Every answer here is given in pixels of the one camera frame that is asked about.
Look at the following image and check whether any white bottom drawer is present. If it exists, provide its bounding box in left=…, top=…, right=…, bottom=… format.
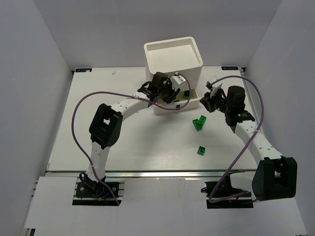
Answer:
left=153, top=89, right=201, bottom=115

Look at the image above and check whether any green long lego brick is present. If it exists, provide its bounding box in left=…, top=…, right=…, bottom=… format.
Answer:
left=198, top=115, right=206, bottom=126

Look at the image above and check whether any white three-drawer storage box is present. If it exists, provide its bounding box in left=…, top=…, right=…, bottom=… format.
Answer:
left=143, top=36, right=204, bottom=115

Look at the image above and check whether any green square lego brick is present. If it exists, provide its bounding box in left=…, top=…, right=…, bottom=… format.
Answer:
left=197, top=146, right=206, bottom=155

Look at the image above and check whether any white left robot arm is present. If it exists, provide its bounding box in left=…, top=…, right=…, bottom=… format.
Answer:
left=86, top=72, right=186, bottom=182

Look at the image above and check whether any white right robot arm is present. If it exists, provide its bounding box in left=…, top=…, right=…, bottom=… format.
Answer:
left=200, top=86, right=297, bottom=201

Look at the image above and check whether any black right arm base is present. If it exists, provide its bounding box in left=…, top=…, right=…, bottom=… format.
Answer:
left=200, top=181, right=253, bottom=209

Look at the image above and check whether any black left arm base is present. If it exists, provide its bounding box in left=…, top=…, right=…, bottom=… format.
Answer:
left=72, top=173, right=124, bottom=207

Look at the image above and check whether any blue right corner label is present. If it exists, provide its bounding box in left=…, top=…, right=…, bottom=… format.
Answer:
left=221, top=66, right=239, bottom=70

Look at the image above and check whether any blue corner label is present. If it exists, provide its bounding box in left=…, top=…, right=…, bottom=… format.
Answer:
left=221, top=66, right=239, bottom=70
left=75, top=68, right=92, bottom=73

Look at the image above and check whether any blue left corner label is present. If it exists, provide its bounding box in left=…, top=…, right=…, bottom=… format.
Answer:
left=75, top=68, right=92, bottom=73

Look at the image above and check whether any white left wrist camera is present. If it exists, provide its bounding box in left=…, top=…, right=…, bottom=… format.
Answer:
left=170, top=74, right=188, bottom=91

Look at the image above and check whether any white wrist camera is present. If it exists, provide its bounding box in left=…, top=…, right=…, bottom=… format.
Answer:
left=170, top=74, right=188, bottom=91
left=206, top=76, right=222, bottom=98

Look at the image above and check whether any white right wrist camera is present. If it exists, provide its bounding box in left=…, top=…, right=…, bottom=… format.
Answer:
left=206, top=76, right=222, bottom=98

